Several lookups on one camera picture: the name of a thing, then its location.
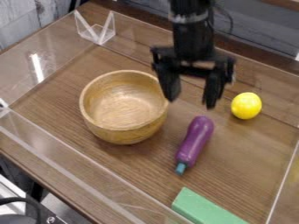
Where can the brown wooden bowl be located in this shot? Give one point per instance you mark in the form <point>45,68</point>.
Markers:
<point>123,106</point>

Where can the clear acrylic enclosure wall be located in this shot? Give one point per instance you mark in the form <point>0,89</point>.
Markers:
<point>125,184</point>

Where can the green foam block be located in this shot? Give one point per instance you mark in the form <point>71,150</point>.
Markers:
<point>200,211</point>

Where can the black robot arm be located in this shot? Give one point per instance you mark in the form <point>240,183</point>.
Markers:
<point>188,11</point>

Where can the purple toy eggplant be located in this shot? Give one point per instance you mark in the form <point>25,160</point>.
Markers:
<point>198,135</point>

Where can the yellow toy lemon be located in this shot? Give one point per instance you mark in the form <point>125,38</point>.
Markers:
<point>246,105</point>

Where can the black metal stand base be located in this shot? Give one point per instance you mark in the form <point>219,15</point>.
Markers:
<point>33,209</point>

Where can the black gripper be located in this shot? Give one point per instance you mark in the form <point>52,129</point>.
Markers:
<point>192,56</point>

